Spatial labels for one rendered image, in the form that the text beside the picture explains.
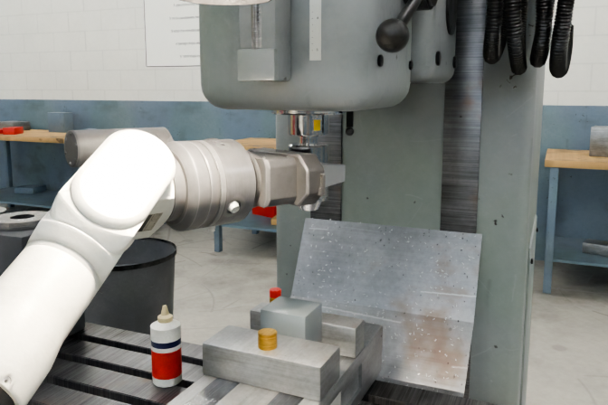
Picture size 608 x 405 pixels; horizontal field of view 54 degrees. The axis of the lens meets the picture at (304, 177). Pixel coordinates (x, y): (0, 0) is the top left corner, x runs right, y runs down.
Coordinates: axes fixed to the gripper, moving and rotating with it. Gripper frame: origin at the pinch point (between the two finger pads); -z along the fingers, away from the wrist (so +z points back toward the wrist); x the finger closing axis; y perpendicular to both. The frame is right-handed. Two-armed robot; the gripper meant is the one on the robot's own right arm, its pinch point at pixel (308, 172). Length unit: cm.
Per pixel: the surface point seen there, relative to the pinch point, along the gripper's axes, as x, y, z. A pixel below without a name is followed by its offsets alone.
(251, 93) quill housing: -1.2, -9.1, 9.2
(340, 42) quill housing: -10.2, -14.0, 5.4
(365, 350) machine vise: -2.1, 23.8, -8.6
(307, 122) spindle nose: -1.7, -6.0, 1.8
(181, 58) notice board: 457, -41, -250
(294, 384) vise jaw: -5.5, 22.1, 6.6
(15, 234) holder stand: 41.0, 11.9, 21.0
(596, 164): 98, 32, -327
